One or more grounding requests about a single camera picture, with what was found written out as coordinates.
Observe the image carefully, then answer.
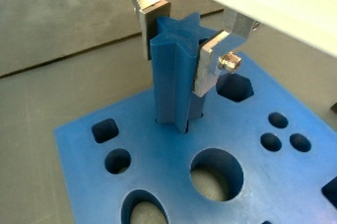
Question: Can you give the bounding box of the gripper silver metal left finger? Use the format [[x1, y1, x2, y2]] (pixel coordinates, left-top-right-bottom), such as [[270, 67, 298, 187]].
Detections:
[[132, 0, 170, 60]]

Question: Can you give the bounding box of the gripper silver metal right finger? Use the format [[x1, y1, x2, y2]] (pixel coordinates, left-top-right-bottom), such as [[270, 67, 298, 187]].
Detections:
[[193, 8, 257, 97]]

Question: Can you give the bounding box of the blue star-shaped peg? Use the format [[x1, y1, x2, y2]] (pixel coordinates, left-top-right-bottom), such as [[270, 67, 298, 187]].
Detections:
[[150, 13, 216, 133]]

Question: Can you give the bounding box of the dark grey curved block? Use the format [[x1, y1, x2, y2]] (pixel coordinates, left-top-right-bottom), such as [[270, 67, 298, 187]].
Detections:
[[330, 103, 337, 113]]

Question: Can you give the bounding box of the blue shape-sorting board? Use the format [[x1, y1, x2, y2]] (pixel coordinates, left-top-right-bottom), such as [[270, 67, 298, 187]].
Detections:
[[56, 59, 337, 224]]

